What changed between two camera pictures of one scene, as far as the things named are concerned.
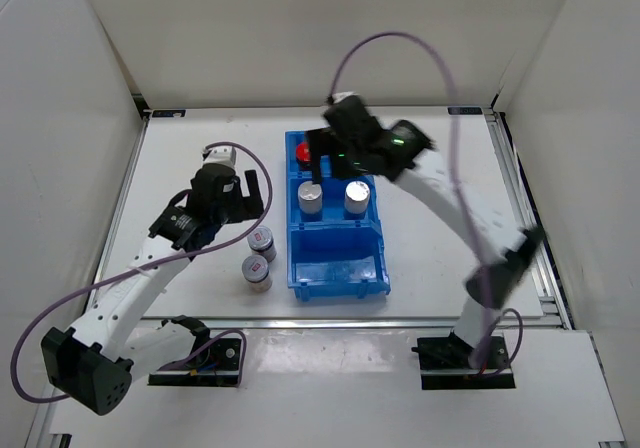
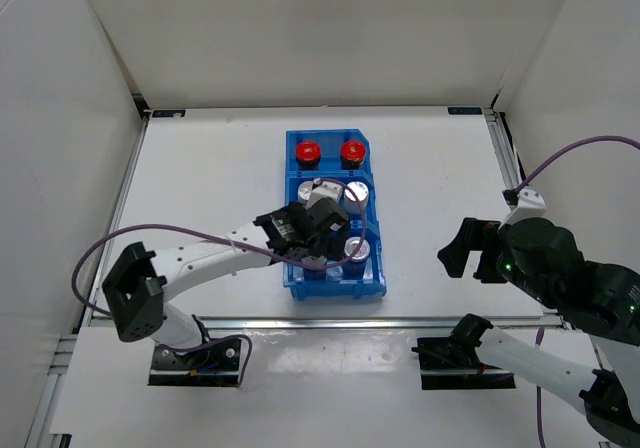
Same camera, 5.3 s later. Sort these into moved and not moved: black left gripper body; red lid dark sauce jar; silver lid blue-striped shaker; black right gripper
Moved: black right gripper; black left gripper body
Not moved: red lid dark sauce jar; silver lid blue-striped shaker
